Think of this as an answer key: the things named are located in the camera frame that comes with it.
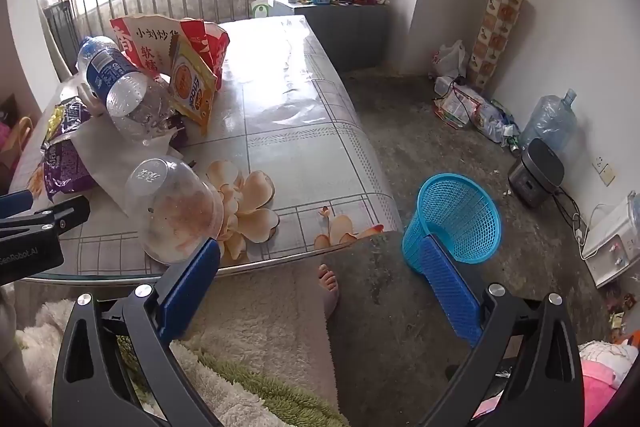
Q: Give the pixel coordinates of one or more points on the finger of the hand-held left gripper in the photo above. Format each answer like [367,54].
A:
[15,204]
[55,214]

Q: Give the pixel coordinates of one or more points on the red white snack bag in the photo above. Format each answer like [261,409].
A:
[145,42]

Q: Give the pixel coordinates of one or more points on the white green fluffy blanket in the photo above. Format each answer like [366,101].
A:
[45,342]

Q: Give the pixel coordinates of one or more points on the pink plastic bag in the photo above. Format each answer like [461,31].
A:
[5,137]

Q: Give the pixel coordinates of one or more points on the blue mesh plastic basket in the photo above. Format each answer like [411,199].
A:
[460,212]

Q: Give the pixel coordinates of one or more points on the person's foot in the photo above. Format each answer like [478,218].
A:
[327,282]

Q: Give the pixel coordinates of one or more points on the white plastic container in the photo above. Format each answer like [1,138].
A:
[445,86]

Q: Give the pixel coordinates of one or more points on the white water dispenser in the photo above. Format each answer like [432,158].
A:
[610,247]

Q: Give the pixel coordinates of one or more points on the grey cabinet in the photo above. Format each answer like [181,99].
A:
[345,37]

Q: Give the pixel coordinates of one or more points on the green white plastic item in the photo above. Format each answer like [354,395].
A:
[261,11]

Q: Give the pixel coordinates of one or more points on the round clear plastic container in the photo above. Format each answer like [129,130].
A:
[175,212]

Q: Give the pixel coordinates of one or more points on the blue water jug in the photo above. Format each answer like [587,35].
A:
[635,209]

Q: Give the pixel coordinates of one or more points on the purple yellow snack packet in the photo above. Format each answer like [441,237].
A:
[67,119]

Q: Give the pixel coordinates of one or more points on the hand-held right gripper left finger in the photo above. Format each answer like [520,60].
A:
[192,279]

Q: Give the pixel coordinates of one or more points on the purple snack bag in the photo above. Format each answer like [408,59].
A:
[65,167]

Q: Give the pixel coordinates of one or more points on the large clear water jug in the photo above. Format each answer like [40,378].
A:
[547,122]

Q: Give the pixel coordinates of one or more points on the pile of snack wrappers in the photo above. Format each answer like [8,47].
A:
[616,312]

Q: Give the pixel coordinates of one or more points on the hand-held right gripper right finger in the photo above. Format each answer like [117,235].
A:
[450,292]

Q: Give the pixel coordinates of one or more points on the dark chair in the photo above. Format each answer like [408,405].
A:
[62,32]

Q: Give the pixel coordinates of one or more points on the orange snack packet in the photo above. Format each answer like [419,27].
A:
[192,92]

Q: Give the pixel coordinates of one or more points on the dark grey rice cooker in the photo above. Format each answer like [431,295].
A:
[535,172]

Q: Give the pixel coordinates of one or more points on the pink cloth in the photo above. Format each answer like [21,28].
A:
[600,377]

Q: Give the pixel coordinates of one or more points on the white plastic bag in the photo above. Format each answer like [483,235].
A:
[450,59]

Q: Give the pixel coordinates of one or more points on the clear plastic bottle blue label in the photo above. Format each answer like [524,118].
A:
[125,92]

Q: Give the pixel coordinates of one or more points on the tall patterned box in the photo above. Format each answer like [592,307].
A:
[495,32]

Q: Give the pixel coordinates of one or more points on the printed food packet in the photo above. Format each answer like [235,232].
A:
[457,107]

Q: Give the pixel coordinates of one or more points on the wall socket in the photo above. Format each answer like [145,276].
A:
[604,169]

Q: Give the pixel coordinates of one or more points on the green drink can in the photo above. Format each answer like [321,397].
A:
[512,146]

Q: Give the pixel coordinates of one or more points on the brown paper bag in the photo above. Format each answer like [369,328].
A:
[20,147]

